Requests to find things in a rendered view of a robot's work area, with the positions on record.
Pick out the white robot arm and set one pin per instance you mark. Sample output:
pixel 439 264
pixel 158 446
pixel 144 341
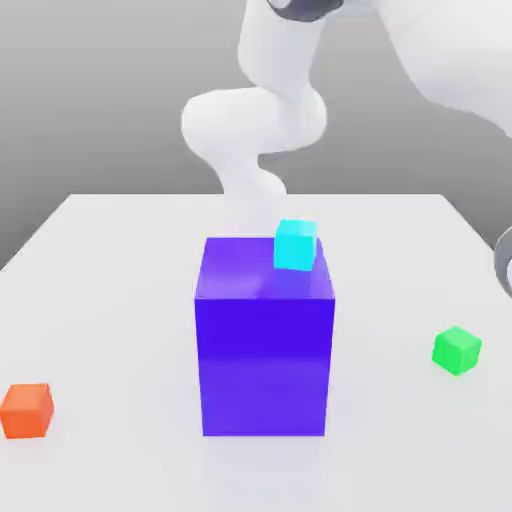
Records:
pixel 280 68

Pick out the small cyan cube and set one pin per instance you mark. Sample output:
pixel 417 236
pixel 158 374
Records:
pixel 295 246

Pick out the small green cube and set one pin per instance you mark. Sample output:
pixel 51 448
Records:
pixel 456 352

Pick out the small orange cube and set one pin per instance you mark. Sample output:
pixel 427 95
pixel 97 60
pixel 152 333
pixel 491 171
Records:
pixel 26 412

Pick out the large purple box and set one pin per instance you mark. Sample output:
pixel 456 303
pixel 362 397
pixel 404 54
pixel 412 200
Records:
pixel 264 360

